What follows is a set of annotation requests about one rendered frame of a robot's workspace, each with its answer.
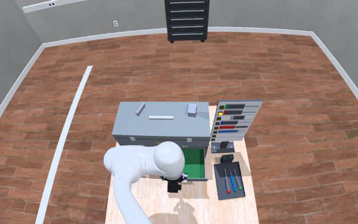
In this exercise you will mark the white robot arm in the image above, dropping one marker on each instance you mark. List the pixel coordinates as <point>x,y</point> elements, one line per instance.
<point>128,163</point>

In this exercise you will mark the pale blue block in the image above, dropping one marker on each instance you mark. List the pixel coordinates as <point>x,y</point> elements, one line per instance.
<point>192,109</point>

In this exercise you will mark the grey tool chest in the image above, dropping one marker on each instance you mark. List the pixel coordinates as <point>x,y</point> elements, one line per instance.
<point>167,122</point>

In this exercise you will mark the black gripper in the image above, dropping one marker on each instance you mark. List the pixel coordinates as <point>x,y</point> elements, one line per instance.
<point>183,177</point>

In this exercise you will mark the grey rectangular bar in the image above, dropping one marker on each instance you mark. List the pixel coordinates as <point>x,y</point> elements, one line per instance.
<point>140,109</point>

